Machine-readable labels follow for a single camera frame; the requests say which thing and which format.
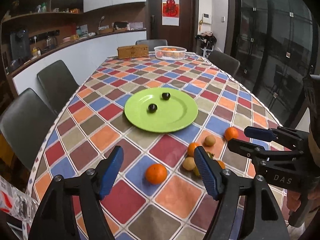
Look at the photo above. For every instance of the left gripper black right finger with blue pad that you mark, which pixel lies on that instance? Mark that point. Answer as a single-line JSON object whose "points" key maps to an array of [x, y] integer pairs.
{"points": [[246, 209]]}

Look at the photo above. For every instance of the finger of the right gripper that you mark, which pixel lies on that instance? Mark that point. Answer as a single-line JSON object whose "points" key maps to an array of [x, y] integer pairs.
{"points": [[257, 153], [289, 138]]}

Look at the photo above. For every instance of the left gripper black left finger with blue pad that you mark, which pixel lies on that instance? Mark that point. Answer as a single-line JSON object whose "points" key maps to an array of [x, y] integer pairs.
{"points": [[55, 217]]}

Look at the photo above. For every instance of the tan longan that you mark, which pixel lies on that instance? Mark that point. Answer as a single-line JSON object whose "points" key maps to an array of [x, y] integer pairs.
{"points": [[209, 141], [189, 163]]}

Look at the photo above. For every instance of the green tomato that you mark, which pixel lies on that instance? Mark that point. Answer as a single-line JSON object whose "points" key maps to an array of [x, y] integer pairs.
{"points": [[196, 172], [210, 155]]}

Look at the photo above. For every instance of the small orange tomato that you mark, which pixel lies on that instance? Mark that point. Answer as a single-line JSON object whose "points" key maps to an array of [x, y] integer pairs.
{"points": [[191, 148]]}

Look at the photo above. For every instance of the large orange tangerine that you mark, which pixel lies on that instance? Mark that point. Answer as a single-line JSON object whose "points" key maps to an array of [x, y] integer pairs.
{"points": [[156, 174]]}

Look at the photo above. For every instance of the dark plum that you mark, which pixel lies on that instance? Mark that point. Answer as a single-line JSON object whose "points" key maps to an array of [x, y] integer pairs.
{"points": [[166, 96], [152, 108]]}

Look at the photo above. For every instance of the person's right hand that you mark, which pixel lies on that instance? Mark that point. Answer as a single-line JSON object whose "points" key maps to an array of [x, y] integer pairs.
{"points": [[293, 199]]}

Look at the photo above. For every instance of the clear water bottle red label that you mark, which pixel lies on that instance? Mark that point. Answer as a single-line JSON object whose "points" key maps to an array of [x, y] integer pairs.
{"points": [[16, 203]]}

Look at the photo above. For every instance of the green plate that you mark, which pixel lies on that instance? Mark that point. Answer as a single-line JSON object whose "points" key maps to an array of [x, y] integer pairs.
{"points": [[172, 115]]}

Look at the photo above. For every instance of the right side dark chair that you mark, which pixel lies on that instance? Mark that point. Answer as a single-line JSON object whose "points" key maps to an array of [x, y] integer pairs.
{"points": [[224, 62]]}

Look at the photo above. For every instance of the colourful checkered tablecloth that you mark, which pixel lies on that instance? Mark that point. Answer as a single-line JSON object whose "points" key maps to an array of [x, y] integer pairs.
{"points": [[93, 122]]}

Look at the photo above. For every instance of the near left dark chair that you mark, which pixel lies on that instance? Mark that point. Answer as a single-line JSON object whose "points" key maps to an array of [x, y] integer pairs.
{"points": [[25, 124]]}

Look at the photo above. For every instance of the black glass sliding doors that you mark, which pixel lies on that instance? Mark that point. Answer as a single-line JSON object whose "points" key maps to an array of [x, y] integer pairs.
{"points": [[276, 43]]}

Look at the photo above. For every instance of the rack with bags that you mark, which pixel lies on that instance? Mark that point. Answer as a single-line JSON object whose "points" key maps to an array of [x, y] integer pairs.
{"points": [[205, 43]]}

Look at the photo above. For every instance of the clear basket of oranges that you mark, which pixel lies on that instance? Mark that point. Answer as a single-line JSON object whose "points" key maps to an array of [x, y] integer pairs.
{"points": [[171, 53]]}

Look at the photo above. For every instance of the dark wooden door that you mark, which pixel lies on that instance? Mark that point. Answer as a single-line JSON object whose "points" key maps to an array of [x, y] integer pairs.
{"points": [[184, 34]]}

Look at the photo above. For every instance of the far end dark chair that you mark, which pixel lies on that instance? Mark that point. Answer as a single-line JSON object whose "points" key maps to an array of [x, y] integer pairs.
{"points": [[152, 43]]}

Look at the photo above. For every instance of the woven wicker box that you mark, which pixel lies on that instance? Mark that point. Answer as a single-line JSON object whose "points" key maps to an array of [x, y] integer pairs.
{"points": [[128, 52]]}

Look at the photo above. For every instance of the red fu poster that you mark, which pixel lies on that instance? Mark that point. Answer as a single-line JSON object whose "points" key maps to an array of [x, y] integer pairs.
{"points": [[171, 12]]}

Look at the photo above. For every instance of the white counter with dark top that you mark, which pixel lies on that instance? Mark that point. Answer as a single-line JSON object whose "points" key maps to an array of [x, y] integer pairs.
{"points": [[82, 58]]}

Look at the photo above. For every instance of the black coffee machine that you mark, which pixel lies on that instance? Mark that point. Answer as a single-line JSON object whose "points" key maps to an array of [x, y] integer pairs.
{"points": [[20, 45]]}

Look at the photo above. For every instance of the wall intercom panel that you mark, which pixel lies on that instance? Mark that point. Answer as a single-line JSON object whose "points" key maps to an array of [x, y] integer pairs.
{"points": [[206, 18]]}

